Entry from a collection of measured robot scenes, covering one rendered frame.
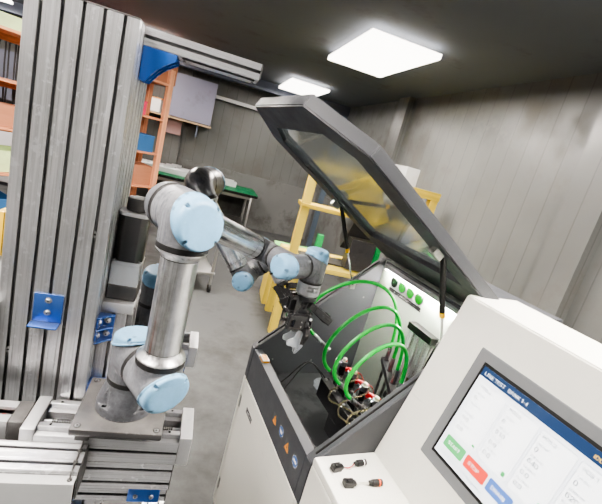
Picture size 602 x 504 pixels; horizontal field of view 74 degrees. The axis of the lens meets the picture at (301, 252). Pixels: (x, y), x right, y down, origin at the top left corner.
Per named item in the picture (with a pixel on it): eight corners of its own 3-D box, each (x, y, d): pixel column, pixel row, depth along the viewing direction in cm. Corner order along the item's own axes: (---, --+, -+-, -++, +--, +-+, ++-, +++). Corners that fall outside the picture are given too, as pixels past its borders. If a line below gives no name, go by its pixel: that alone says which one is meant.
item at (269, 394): (246, 379, 182) (254, 348, 179) (255, 379, 184) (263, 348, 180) (293, 495, 128) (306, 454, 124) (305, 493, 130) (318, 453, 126)
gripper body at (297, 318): (279, 321, 132) (288, 287, 129) (302, 323, 136) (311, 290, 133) (286, 332, 125) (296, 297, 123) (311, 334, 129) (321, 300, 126)
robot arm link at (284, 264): (259, 269, 120) (285, 269, 128) (283, 284, 113) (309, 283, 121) (265, 245, 119) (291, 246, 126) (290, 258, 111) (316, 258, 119)
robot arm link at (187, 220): (161, 379, 110) (199, 185, 97) (187, 413, 100) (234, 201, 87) (116, 390, 101) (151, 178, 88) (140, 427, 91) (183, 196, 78)
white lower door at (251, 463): (213, 496, 200) (244, 378, 184) (218, 496, 201) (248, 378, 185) (244, 651, 143) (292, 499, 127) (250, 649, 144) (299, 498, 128)
